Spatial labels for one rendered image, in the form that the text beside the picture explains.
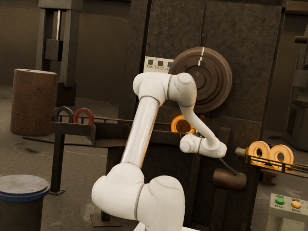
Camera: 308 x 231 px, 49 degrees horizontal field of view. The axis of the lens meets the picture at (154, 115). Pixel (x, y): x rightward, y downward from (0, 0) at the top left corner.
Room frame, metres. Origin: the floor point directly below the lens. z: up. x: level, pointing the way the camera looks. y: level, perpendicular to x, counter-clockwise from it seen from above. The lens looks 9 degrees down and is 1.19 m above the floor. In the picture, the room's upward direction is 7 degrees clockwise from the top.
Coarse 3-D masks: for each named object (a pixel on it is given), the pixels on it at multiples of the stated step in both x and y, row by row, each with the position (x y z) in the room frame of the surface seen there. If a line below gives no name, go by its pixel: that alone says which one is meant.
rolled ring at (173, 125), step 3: (177, 117) 2.50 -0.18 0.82; (180, 117) 2.50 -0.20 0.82; (183, 117) 2.49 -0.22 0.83; (174, 120) 2.51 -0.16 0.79; (177, 120) 2.50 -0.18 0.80; (186, 120) 2.49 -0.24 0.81; (171, 123) 2.51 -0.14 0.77; (174, 123) 2.51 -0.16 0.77; (171, 126) 2.51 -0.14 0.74; (174, 126) 2.51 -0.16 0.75; (192, 126) 2.47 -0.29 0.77; (171, 129) 2.51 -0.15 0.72; (174, 129) 2.51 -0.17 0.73; (192, 129) 2.47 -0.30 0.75
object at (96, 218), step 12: (96, 132) 2.43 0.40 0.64; (108, 132) 2.46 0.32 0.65; (120, 132) 2.49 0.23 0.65; (96, 144) 2.29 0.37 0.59; (108, 144) 2.31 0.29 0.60; (120, 144) 2.32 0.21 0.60; (108, 156) 2.35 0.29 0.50; (108, 168) 2.33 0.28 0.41; (96, 216) 2.40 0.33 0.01; (108, 216) 2.35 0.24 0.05
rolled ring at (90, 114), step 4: (80, 108) 2.73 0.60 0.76; (84, 108) 2.72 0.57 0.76; (76, 112) 2.74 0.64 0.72; (80, 112) 2.74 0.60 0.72; (84, 112) 2.72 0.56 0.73; (88, 112) 2.71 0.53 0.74; (76, 116) 2.74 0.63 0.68; (88, 116) 2.71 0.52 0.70; (92, 116) 2.70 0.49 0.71; (76, 120) 2.74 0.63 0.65; (92, 120) 2.70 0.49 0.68; (88, 124) 2.70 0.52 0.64
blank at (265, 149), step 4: (252, 144) 2.21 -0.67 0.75; (256, 144) 2.18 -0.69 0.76; (260, 144) 2.16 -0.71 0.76; (264, 144) 2.14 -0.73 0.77; (252, 148) 2.20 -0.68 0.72; (256, 148) 2.19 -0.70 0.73; (260, 148) 2.15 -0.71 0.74; (264, 148) 2.13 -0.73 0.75; (268, 148) 2.12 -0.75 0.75; (248, 152) 2.22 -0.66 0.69; (252, 152) 2.20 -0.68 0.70; (256, 152) 2.21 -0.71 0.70; (264, 152) 2.13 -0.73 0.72; (268, 152) 2.11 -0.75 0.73; (264, 156) 2.12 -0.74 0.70; (268, 156) 2.11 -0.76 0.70; (252, 160) 2.19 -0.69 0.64; (264, 160) 2.12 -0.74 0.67; (260, 164) 2.14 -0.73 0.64
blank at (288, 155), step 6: (270, 150) 2.10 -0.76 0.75; (276, 150) 2.06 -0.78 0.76; (282, 150) 2.03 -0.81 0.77; (288, 150) 2.01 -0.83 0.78; (270, 156) 2.09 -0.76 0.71; (276, 156) 2.08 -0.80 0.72; (288, 156) 2.00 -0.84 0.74; (270, 162) 2.08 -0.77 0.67; (288, 162) 1.99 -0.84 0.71; (276, 168) 2.05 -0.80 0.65
